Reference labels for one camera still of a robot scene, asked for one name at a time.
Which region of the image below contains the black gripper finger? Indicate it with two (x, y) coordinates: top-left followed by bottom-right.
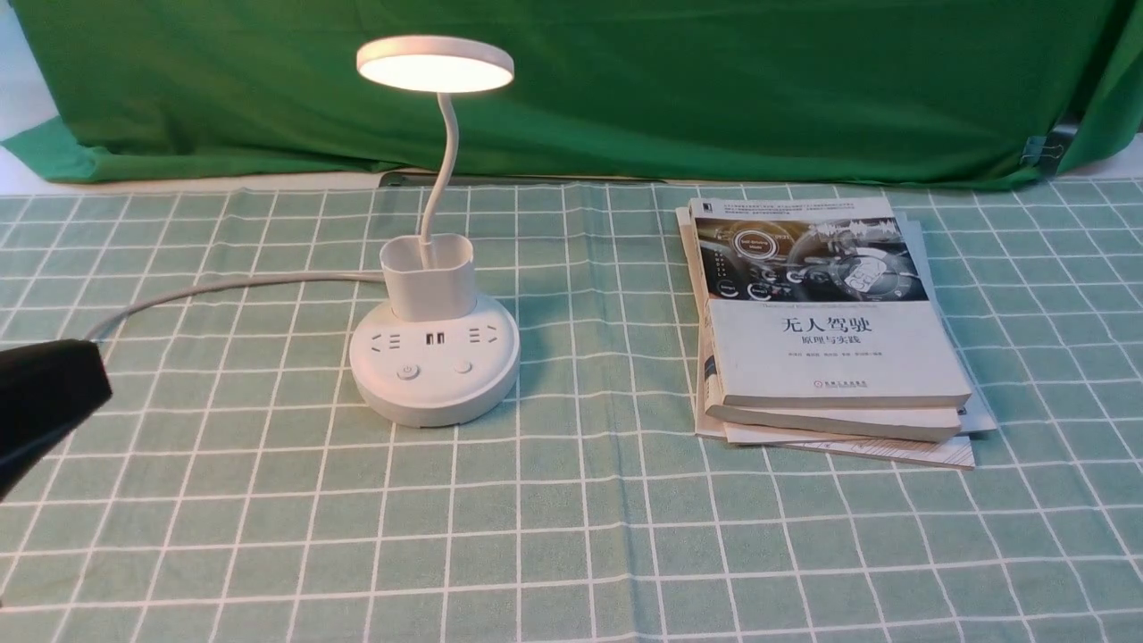
(1, 338), (112, 499)

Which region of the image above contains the green backdrop cloth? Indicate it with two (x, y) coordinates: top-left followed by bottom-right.
(3, 1), (1140, 188)

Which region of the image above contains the white lamp power cable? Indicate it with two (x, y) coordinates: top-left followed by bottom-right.
(83, 271), (385, 344)

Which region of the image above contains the metal binder clip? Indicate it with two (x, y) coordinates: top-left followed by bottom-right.
(1020, 121), (1079, 178)

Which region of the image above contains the green checked tablecloth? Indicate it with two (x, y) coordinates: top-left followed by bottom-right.
(1, 180), (1142, 642)

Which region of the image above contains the white desk lamp with sockets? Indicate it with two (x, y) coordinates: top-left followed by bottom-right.
(347, 34), (521, 428)

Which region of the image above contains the top book with car cover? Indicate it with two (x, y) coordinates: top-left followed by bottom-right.
(688, 196), (972, 410)

